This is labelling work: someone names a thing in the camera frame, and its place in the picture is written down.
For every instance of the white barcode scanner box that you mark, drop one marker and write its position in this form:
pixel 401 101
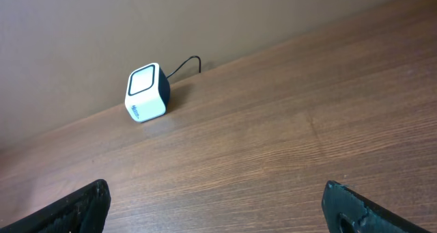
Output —
pixel 148 93

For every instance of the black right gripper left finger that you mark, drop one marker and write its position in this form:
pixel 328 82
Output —
pixel 82 211

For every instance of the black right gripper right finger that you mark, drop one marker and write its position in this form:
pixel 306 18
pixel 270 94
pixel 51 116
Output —
pixel 346 211

